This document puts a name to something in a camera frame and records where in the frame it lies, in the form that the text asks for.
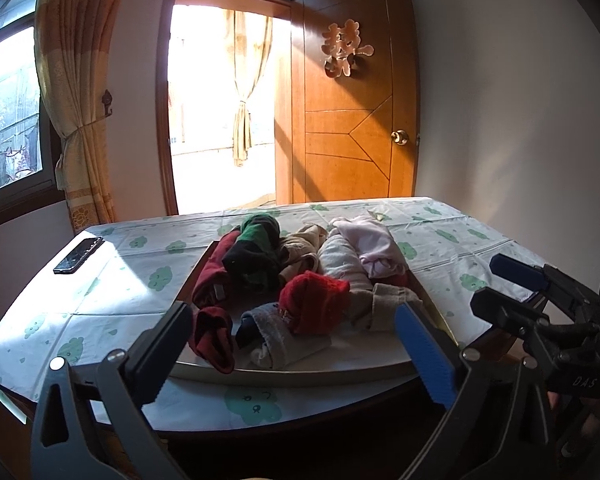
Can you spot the bright red underwear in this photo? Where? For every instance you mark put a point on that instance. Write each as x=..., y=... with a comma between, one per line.
x=397, y=279

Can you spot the large sliding glass window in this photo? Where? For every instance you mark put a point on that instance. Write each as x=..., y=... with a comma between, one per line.
x=10, y=110

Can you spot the red knit underwear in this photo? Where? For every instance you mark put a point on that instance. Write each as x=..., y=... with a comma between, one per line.
x=315, y=305

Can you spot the black smartphone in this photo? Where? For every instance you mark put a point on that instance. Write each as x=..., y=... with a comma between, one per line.
x=77, y=256

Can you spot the orange wooden door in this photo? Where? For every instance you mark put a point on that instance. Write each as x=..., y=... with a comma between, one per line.
x=350, y=135

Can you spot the small dark red underwear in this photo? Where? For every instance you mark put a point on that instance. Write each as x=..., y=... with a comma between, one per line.
x=212, y=340

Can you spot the green and black underwear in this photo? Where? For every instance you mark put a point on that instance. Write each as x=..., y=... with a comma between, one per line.
x=255, y=255

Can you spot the dark wooden table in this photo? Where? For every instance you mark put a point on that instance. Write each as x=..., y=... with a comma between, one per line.
x=305, y=455

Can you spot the white ribbed underwear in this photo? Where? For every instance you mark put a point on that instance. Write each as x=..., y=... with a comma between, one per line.
x=340, y=265

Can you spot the pale cut-out door ornament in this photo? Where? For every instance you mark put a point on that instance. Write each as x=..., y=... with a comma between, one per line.
x=345, y=50

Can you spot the brown wooden door frame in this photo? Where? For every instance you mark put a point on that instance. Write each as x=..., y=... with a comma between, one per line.
x=165, y=110

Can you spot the laundry hanging outside window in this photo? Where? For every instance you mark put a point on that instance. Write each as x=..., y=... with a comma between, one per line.
x=5, y=165

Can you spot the shallow cardboard tray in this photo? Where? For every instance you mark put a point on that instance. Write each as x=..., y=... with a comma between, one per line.
x=355, y=355

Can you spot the white tablecloth with green print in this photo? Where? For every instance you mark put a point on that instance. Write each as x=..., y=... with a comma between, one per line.
x=105, y=310

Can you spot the yellow tied balcony curtain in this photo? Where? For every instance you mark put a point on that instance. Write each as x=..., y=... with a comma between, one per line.
x=245, y=85

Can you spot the pale pink underwear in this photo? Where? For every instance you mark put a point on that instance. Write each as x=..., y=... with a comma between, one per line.
x=370, y=245

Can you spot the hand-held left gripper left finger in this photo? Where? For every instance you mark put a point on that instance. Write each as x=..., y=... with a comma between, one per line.
x=165, y=355

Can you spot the blue and grey underwear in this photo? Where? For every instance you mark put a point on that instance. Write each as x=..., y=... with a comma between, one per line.
x=280, y=340

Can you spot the yellow tied window curtain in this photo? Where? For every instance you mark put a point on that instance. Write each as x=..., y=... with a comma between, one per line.
x=80, y=60

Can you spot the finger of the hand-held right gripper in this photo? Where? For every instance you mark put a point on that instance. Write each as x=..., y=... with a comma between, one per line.
x=520, y=315
x=517, y=270

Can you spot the dark metal curtain hook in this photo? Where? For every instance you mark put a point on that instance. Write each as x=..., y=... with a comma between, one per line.
x=107, y=102

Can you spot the brass door knob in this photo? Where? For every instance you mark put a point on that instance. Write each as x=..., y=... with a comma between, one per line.
x=399, y=138

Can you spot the dark red underwear grey waistband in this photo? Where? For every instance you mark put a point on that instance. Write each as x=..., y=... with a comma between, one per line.
x=210, y=275

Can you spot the grey beige underwear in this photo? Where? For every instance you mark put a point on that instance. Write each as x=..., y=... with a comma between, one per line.
x=380, y=307

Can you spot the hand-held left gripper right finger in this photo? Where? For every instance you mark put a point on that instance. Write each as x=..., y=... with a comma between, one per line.
x=425, y=355

